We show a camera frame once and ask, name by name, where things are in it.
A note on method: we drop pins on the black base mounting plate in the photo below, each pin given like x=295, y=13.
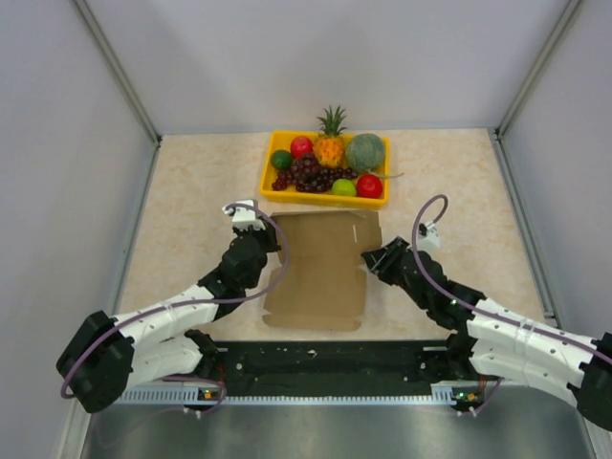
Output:
x=336, y=368

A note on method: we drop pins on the left aluminium frame post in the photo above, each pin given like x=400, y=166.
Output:
x=116, y=69

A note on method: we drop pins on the brown cardboard box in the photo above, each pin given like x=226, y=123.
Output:
x=324, y=287

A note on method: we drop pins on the green netted melon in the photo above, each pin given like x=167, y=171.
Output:
x=364, y=152

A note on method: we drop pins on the right aluminium frame post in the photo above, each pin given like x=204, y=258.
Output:
x=554, y=39

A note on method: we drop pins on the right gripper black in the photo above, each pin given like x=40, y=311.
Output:
x=381, y=261

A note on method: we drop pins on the dark green lime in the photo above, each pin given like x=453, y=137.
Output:
x=281, y=159

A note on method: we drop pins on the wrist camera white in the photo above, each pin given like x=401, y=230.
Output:
x=428, y=238
x=243, y=215

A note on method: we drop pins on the red apple at back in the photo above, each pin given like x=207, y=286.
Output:
x=301, y=146

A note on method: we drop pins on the pineapple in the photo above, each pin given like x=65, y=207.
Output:
x=329, y=146

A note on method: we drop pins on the yellow plastic tray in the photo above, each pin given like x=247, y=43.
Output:
x=281, y=139

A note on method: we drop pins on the light green apple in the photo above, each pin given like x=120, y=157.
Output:
x=344, y=187

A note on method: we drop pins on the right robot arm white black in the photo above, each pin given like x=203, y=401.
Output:
x=501, y=343

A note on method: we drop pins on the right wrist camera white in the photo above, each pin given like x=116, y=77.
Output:
x=428, y=238

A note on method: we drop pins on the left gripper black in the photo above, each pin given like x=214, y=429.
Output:
x=268, y=233

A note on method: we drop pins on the aluminium frame post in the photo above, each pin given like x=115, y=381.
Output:
x=116, y=69
x=554, y=39

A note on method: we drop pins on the purple grape bunch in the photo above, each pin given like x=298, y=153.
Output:
x=308, y=175

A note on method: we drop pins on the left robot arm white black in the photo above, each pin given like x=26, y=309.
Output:
x=110, y=354

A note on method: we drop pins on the red tomato fruit front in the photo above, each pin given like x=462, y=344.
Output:
x=369, y=186

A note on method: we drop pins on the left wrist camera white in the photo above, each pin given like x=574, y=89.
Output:
x=243, y=215

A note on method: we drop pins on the white cable duct strip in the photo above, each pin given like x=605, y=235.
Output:
x=194, y=394

